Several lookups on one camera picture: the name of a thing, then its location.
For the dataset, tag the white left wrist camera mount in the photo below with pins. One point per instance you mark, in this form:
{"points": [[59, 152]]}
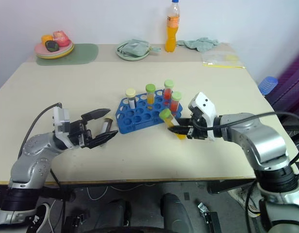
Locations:
{"points": [[61, 119]]}

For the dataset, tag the pale green plate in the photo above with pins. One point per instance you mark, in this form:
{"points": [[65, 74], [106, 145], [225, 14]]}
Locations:
{"points": [[130, 58]]}

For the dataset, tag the clear plastic zip bag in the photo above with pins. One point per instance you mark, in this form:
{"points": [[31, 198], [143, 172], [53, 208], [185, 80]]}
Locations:
{"points": [[220, 58]]}

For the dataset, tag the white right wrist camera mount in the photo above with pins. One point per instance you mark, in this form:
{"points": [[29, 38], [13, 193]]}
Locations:
{"points": [[205, 104]]}

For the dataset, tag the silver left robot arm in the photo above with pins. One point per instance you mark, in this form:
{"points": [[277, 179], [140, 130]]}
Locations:
{"points": [[30, 155]]}

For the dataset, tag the yellow plate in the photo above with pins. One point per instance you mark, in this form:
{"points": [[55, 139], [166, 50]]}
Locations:
{"points": [[64, 54]]}

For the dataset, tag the pale yellow capped test tube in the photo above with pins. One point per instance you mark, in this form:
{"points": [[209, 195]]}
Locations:
{"points": [[131, 92]]}

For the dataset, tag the purple fabric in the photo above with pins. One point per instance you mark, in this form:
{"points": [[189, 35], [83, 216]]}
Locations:
{"points": [[292, 80]]}

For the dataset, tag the dark rounded shape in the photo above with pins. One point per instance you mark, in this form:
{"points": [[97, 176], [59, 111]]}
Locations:
{"points": [[110, 213], [173, 211]]}

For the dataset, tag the blue test tube rack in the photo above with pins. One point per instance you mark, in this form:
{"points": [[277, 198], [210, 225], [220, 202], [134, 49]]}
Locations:
{"points": [[139, 119]]}

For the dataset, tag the black sneaker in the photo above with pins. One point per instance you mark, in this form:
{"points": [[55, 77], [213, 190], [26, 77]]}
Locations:
{"points": [[38, 218]]}

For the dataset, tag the white sneaker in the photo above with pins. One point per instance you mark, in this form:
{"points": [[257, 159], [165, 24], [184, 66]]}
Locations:
{"points": [[238, 196]]}

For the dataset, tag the pink toy fruit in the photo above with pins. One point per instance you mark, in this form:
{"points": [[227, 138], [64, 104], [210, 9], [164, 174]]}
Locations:
{"points": [[61, 37]]}

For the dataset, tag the green capped yellow liquid tube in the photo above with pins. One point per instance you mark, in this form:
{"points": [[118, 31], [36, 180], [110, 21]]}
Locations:
{"points": [[150, 88], [167, 116]]}

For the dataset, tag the black and green toy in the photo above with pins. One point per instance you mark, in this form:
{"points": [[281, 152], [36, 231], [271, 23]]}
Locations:
{"points": [[52, 46]]}

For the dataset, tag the blue bottle cap stack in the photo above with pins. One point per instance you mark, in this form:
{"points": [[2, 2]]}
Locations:
{"points": [[268, 85]]}

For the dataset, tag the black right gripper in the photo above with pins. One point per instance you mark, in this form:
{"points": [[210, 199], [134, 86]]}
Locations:
{"points": [[198, 128]]}

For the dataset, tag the green placemat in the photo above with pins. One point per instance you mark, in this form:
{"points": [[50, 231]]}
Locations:
{"points": [[84, 53]]}

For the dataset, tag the orange toy fruit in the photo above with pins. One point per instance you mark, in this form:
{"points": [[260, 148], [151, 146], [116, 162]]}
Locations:
{"points": [[47, 38]]}

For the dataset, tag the green capped red liquid tube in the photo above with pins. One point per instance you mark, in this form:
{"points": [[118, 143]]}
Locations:
{"points": [[176, 96], [169, 84]]}

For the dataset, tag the brown capped white label tube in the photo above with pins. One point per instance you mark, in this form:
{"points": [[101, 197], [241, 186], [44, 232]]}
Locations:
{"points": [[105, 125]]}

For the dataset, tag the black table frame bar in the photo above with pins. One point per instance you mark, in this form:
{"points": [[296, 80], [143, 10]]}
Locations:
{"points": [[227, 187]]}

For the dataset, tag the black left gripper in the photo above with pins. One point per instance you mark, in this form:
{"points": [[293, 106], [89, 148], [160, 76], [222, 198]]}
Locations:
{"points": [[79, 133]]}

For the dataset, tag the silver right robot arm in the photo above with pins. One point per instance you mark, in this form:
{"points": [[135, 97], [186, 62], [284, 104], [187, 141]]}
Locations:
{"points": [[261, 140]]}

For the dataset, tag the crumpled green cloth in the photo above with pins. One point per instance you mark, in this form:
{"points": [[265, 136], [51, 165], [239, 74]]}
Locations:
{"points": [[200, 43]]}

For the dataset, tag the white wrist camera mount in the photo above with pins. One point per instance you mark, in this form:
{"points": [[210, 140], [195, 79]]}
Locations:
{"points": [[61, 119], [205, 104]]}

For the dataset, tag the pink plate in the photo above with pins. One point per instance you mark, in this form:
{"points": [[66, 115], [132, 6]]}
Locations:
{"points": [[40, 49]]}

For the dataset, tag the orange soda bottle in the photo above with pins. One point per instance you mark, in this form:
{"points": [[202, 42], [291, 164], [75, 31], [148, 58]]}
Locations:
{"points": [[171, 41]]}

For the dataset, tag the black caster bracket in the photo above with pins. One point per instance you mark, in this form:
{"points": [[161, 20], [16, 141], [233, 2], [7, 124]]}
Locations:
{"points": [[207, 216]]}

